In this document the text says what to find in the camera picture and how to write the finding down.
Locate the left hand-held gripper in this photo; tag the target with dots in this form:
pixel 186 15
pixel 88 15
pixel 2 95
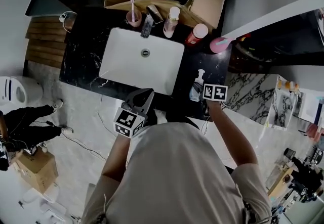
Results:
pixel 127 123

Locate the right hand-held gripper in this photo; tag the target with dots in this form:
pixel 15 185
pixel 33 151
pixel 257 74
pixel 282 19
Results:
pixel 215 92

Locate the clear pump bottle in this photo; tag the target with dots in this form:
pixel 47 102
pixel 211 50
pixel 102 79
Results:
pixel 198 84

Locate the person's right forearm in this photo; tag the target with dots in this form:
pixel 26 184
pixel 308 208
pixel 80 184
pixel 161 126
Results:
pixel 233 134

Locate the person's left forearm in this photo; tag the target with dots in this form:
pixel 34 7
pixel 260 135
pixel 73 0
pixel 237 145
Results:
pixel 116 159

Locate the pink spray bottle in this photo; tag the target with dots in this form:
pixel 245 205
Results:
pixel 219 44

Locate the red bottle with pink cap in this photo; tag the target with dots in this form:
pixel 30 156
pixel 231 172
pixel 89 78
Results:
pixel 196 36

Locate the pink lotion pump bottle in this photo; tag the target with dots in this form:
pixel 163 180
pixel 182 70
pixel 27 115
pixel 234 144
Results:
pixel 170 24

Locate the white marble cabinet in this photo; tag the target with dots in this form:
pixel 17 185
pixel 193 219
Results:
pixel 255 96

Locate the white sink basin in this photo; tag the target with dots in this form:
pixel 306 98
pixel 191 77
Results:
pixel 126 58

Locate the black marble vanity table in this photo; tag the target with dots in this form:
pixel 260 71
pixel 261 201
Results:
pixel 81 61

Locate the chrome faucet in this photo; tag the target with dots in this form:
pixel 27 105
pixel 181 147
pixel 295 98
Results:
pixel 147 27

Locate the row of amber vials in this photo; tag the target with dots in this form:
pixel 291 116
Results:
pixel 288 85

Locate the pink cup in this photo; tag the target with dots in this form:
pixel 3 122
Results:
pixel 133 19

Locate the tall black appliance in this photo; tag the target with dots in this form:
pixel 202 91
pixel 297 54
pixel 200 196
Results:
pixel 278 38

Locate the person's white shirt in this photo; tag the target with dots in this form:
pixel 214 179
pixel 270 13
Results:
pixel 177 180

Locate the pink toothbrush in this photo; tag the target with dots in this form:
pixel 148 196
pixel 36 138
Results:
pixel 132 6

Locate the wooden slatted steps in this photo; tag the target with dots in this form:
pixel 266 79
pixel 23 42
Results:
pixel 43 43

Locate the white plug adapter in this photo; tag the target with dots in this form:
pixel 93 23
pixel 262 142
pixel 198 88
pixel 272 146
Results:
pixel 63 17

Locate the white toilet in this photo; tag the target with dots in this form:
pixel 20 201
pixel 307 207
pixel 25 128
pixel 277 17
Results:
pixel 22 90

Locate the closed cardboard box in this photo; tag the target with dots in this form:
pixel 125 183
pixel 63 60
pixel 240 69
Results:
pixel 38 170

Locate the dark grey board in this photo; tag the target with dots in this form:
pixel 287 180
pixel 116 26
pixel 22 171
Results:
pixel 43 3

